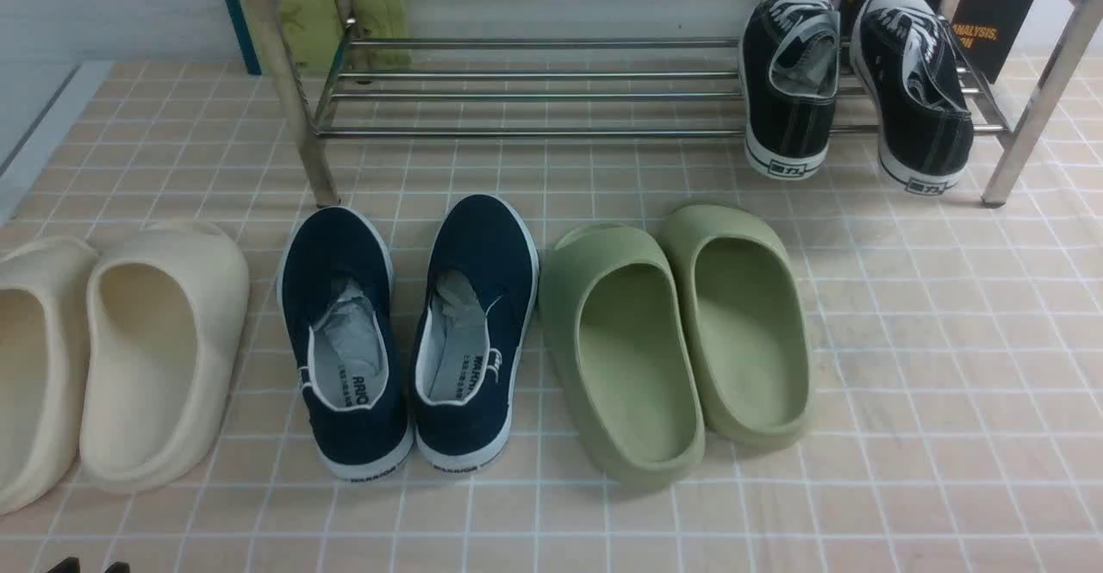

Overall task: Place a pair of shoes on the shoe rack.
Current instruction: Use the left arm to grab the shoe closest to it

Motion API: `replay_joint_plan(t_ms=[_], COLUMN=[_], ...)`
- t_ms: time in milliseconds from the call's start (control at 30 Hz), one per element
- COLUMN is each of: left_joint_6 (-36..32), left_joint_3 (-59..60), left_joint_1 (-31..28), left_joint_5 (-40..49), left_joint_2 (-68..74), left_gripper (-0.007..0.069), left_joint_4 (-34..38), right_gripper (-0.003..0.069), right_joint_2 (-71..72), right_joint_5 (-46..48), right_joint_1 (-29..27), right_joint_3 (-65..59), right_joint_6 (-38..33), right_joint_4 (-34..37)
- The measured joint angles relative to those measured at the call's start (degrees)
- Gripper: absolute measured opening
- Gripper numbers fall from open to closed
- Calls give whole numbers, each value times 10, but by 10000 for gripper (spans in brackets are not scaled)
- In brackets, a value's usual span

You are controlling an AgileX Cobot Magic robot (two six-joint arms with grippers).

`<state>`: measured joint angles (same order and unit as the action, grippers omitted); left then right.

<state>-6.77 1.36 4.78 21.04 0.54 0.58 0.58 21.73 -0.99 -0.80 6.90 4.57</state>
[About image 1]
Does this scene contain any green foam slipper right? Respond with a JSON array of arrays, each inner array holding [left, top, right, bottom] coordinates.
[[657, 203, 814, 450]]

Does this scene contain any green foam slipper left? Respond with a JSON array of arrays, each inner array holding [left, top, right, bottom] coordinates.
[[537, 224, 705, 491]]

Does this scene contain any navy slip-on shoe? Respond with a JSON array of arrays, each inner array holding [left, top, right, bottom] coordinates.
[[411, 195, 539, 474], [276, 205, 414, 482]]

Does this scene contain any black book orange text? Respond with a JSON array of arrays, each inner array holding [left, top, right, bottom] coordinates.
[[950, 0, 1035, 83]]

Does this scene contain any green foam slipper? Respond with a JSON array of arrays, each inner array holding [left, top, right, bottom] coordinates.
[[537, 224, 705, 491], [657, 203, 814, 450]]

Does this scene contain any chrome metal shoe rack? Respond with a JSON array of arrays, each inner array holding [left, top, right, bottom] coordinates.
[[238, 0, 1100, 209]]

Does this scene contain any black canvas sneaker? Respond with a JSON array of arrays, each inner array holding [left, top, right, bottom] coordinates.
[[850, 0, 975, 197], [738, 0, 842, 181]]

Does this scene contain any cream foam slipper left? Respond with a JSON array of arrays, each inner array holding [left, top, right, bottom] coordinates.
[[1, 236, 98, 514]]

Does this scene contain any black canvas sneaker right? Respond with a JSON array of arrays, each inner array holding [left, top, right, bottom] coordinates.
[[850, 0, 975, 197]]

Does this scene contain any black canvas sneaker left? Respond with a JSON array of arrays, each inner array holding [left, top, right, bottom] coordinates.
[[738, 0, 842, 181]]

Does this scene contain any cream foam slipper right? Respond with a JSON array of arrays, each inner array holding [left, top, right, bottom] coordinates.
[[79, 220, 251, 494]]

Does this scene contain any cream foam slipper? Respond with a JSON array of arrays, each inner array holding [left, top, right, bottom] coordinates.
[[79, 220, 251, 494], [1, 236, 98, 514]]

